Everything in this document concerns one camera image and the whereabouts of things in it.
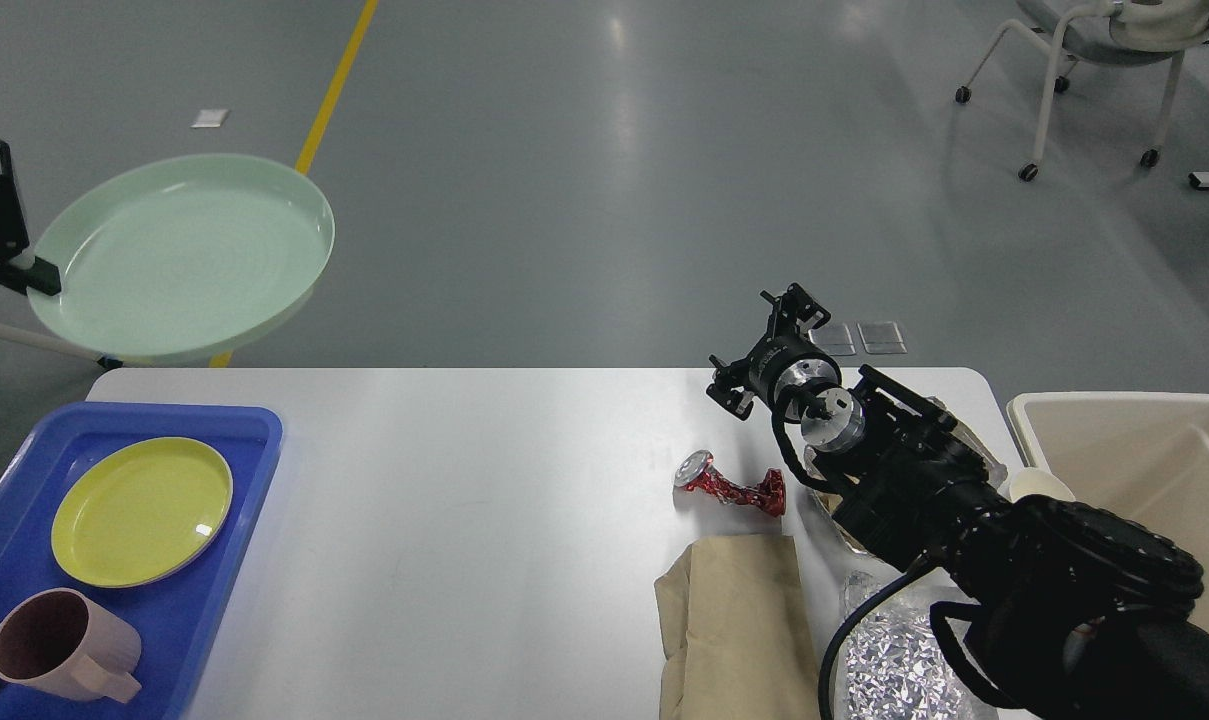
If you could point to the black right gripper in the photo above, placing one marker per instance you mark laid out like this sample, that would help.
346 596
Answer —
784 357

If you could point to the light green plate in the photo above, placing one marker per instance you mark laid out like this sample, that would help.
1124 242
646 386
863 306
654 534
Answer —
185 258

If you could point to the pink mug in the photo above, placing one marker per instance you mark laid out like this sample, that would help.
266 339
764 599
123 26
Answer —
61 643

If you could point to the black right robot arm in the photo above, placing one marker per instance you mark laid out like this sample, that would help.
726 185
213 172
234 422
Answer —
1073 612

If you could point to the left floor plate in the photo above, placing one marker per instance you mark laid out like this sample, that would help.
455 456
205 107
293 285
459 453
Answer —
834 339

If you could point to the floor plate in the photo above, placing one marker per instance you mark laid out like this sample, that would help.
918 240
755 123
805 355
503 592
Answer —
882 338
834 339

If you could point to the white stand leg with caster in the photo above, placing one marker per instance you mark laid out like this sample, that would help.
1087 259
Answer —
9 333

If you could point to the right floor plate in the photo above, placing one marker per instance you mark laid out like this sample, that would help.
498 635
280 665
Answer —
882 338

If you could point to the crushed red can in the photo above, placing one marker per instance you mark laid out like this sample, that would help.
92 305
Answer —
698 472

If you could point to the white floor marker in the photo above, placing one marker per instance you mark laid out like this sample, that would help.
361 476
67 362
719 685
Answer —
210 118

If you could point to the brown paper bag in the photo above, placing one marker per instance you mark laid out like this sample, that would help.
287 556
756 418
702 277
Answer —
735 632

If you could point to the white paper cup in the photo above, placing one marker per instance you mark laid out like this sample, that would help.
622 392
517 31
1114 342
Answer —
1030 482

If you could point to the yellow plate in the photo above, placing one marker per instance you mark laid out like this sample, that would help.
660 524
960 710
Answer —
142 513

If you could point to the crumpled aluminium foil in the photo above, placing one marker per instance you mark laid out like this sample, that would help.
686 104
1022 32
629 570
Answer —
891 666

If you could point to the beige plastic bin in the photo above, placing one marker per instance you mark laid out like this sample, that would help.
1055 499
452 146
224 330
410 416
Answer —
1143 455

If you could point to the white office chair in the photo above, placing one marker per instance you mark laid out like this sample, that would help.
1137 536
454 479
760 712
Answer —
1118 34

